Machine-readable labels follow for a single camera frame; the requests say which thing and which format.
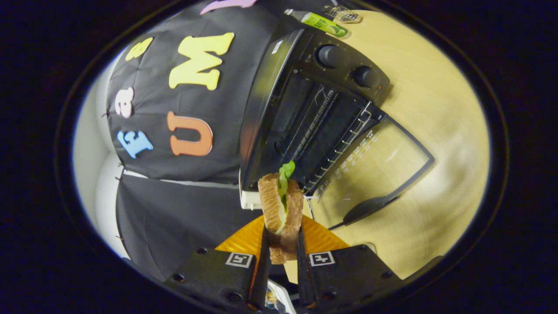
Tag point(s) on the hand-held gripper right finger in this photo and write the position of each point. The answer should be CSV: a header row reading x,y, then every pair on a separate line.
x,y
301,270

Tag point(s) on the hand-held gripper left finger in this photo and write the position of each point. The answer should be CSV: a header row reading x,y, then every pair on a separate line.
x,y
265,270

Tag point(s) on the lettuce sandwich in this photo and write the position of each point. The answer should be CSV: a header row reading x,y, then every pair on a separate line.
x,y
279,218

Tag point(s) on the black toaster oven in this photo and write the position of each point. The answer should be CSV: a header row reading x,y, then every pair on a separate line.
x,y
270,87

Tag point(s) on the black backdrop cloth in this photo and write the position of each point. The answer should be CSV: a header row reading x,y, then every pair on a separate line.
x,y
174,209

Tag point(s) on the green label plastic bottle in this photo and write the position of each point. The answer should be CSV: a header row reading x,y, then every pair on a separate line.
x,y
320,22

